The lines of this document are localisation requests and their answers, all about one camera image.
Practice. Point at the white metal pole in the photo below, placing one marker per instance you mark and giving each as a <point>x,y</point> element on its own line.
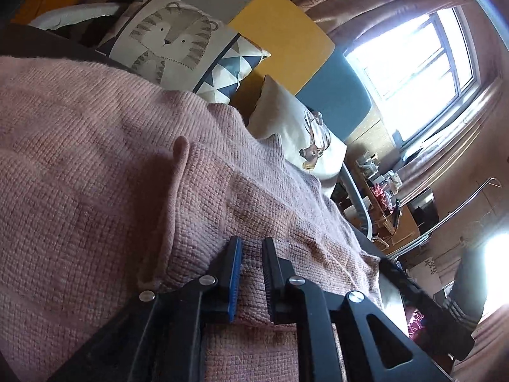
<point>449,215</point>

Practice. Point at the white storage box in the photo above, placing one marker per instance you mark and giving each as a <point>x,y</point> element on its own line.
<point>391,177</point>

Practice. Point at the tiger print cushion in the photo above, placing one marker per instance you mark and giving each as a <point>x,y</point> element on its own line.
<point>175,39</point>

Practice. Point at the pink knitted sweater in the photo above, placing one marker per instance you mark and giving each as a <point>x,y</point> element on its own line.
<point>99,167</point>

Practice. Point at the wooden desk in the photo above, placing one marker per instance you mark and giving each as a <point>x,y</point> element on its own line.
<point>401,230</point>

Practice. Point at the black television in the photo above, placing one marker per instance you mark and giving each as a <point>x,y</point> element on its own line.
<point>423,209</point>

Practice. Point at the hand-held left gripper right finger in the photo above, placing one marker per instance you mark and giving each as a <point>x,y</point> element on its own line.
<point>267,278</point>

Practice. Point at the pink ruffled bed cover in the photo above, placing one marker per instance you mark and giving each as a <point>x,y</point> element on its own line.
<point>416,324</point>

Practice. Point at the white flower print card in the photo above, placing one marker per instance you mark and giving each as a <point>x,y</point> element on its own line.
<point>427,272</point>

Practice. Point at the pink patterned curtain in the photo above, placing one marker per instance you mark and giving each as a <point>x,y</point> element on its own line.
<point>358,4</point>
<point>457,147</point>

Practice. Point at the deer print cushion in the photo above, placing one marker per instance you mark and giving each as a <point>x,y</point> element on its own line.
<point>286,127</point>

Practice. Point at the grey yellow blue sofa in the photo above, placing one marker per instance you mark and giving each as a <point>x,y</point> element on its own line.
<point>286,36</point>

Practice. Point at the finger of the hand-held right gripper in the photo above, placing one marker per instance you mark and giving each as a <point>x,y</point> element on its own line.
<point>413,288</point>

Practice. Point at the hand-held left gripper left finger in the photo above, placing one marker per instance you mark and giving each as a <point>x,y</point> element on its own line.
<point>234,282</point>

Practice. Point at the red patterned cloth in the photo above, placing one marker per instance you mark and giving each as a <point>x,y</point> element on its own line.
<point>381,195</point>

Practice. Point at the bright side window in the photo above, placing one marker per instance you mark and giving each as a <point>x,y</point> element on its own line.
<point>495,274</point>

